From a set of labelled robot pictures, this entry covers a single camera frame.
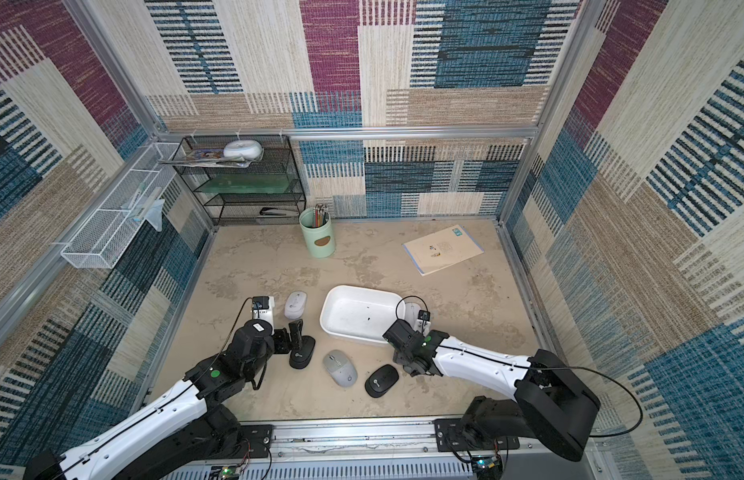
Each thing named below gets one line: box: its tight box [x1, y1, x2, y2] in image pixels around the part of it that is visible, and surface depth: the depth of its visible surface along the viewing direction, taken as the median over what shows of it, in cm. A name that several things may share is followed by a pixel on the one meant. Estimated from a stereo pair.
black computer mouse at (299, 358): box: [289, 335, 316, 370], surface depth 87 cm
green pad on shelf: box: [195, 174, 298, 194], surface depth 98 cm
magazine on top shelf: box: [159, 142, 264, 169], surface depth 91 cm
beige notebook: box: [402, 224, 485, 276], surface depth 114 cm
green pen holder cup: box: [299, 203, 335, 259], surface depth 105 cm
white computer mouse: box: [284, 291, 307, 320], surface depth 97 cm
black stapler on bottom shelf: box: [259, 207, 300, 216], surface depth 114 cm
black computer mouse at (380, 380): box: [364, 364, 399, 398], surface depth 83 cm
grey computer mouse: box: [322, 349, 358, 388], surface depth 84 cm
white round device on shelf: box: [223, 139, 264, 165], surface depth 91 cm
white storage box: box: [320, 284, 406, 344], surface depth 96 cm
